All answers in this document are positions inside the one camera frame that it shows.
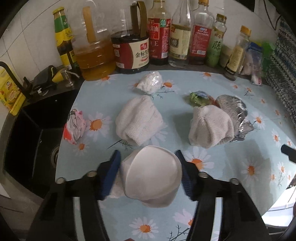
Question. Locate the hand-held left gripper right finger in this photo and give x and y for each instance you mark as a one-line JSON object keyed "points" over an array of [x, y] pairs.
{"points": [[185, 172]]}

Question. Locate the white sock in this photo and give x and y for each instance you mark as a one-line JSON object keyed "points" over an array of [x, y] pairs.
{"points": [[208, 127], [138, 118]]}

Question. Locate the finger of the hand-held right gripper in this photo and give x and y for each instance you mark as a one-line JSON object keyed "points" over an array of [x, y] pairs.
{"points": [[289, 151]]}

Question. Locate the black kitchen sink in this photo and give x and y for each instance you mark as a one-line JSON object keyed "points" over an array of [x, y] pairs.
{"points": [[27, 139]]}

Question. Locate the crumpled white plastic wrap ball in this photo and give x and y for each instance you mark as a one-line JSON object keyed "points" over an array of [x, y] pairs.
{"points": [[149, 82]]}

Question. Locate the blue daisy print table mat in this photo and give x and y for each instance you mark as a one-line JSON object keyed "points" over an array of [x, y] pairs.
{"points": [[175, 120]]}

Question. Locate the small dark bottle yellow cap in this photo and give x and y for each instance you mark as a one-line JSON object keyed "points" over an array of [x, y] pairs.
{"points": [[237, 55]]}

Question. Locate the white round bun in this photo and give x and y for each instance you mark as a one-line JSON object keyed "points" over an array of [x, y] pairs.
{"points": [[150, 171]]}

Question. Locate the clear plastic bag with contents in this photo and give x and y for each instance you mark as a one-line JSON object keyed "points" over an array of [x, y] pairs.
{"points": [[253, 62]]}

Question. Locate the black yellow kitchen tool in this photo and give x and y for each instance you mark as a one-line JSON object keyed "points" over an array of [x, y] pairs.
{"points": [[42, 78]]}

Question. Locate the crumpled green snack wrapper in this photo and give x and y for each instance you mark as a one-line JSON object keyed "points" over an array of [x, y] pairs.
{"points": [[198, 97]]}

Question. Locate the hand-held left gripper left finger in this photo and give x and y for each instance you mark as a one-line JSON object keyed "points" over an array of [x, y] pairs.
{"points": [[111, 172]]}

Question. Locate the large clear cooking oil jug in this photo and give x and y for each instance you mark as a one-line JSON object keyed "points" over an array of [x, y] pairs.
{"points": [[92, 58]]}

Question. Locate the dark soy sauce jug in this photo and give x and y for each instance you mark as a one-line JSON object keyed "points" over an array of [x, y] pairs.
{"points": [[131, 53]]}

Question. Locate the grey woven cloth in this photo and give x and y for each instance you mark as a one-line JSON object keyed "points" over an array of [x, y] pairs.
{"points": [[283, 64]]}

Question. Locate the clear vinegar bottle beige label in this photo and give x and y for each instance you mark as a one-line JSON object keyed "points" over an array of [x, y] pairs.
{"points": [[179, 39]]}

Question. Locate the dark red label sauce bottle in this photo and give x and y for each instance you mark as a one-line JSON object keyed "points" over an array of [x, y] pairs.
{"points": [[158, 37]]}

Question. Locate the green plastic packet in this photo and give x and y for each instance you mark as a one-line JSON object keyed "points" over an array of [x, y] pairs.
{"points": [[268, 53]]}

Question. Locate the green label oil bottle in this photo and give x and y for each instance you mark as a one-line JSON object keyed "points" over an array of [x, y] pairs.
{"points": [[215, 48]]}

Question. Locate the crumpled silver foil bag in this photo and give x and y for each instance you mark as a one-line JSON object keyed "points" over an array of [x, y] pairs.
{"points": [[235, 107]]}

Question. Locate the crumpled pink white paper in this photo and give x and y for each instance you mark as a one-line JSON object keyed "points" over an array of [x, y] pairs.
{"points": [[75, 126]]}

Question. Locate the green yellow label bottle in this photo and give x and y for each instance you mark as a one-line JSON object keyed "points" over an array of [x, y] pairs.
{"points": [[63, 34]]}

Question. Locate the short beige label jar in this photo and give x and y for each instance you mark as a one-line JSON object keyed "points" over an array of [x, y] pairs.
{"points": [[224, 56]]}

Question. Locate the red label bottle yellow cap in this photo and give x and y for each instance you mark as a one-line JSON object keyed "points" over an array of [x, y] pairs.
{"points": [[200, 39]]}

